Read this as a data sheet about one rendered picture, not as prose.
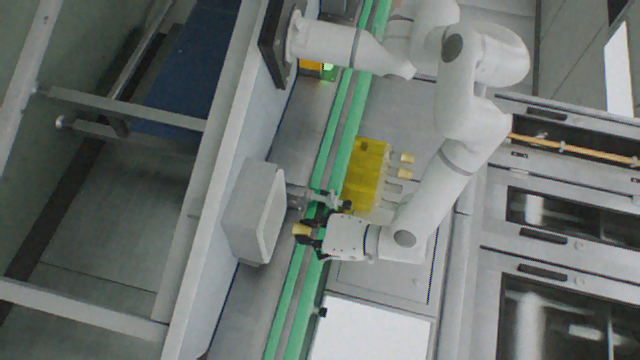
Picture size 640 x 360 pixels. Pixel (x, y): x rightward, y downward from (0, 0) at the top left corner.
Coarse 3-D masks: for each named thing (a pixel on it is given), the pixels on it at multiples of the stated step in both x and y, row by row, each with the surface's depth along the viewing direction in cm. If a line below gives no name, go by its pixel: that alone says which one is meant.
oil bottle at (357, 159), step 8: (352, 152) 147; (360, 152) 147; (352, 160) 145; (360, 160) 146; (368, 160) 146; (376, 160) 146; (384, 160) 146; (368, 168) 144; (376, 168) 144; (384, 168) 144
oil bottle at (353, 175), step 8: (352, 168) 144; (360, 168) 144; (344, 176) 142; (352, 176) 142; (360, 176) 142; (368, 176) 143; (376, 176) 143; (384, 176) 143; (360, 184) 142; (368, 184) 141; (376, 184) 141; (384, 184) 142
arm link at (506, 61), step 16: (448, 32) 93; (480, 32) 83; (496, 32) 89; (512, 32) 89; (496, 48) 82; (512, 48) 85; (480, 64) 82; (496, 64) 83; (512, 64) 84; (528, 64) 87; (480, 80) 85; (496, 80) 86; (512, 80) 87
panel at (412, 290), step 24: (384, 192) 158; (408, 192) 158; (360, 216) 153; (384, 216) 153; (432, 240) 150; (336, 264) 145; (360, 264) 145; (384, 264) 146; (408, 264) 146; (432, 264) 147; (336, 288) 141; (360, 288) 141; (384, 288) 142; (408, 288) 142; (432, 288) 142; (408, 312) 138; (432, 312) 138; (312, 336) 134; (432, 336) 135
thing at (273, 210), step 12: (276, 180) 107; (276, 192) 119; (264, 204) 105; (276, 204) 125; (264, 216) 102; (276, 216) 125; (264, 228) 123; (276, 228) 124; (264, 240) 122; (264, 252) 111
